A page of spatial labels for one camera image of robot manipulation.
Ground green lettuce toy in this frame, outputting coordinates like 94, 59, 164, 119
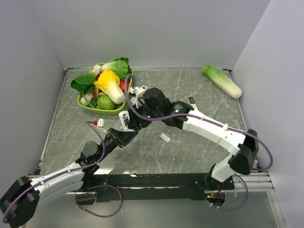
102, 57, 132, 80

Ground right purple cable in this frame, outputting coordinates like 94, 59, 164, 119
124, 74, 274, 212

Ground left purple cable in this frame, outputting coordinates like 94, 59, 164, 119
1, 121, 124, 225

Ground white battery cover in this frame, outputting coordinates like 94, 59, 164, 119
160, 133, 171, 143

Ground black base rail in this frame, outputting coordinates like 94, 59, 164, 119
80, 173, 235, 202

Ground yellow napa cabbage toy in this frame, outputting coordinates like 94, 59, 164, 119
94, 70, 125, 105

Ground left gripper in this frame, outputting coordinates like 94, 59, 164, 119
95, 127, 138, 162

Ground bok choy toy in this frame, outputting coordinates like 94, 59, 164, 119
71, 65, 102, 94

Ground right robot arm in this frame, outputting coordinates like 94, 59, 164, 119
128, 86, 258, 189

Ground green plastic basket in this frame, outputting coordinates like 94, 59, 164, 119
77, 63, 127, 115

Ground slim white remote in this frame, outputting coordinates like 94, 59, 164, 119
188, 96, 198, 109

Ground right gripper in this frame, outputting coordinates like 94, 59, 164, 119
127, 99, 163, 132

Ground purple cable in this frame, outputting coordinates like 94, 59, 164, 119
1, 121, 124, 225
124, 74, 274, 212

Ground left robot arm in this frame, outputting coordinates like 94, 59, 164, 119
0, 128, 138, 228

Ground white mushroom toy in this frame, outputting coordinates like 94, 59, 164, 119
80, 91, 93, 106

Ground red tomato toys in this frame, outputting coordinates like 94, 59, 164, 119
119, 79, 130, 92

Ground long napa cabbage toy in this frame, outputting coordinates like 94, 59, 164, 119
201, 65, 242, 99

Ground white remote with coloured buttons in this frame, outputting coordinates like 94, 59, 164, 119
118, 111, 133, 132

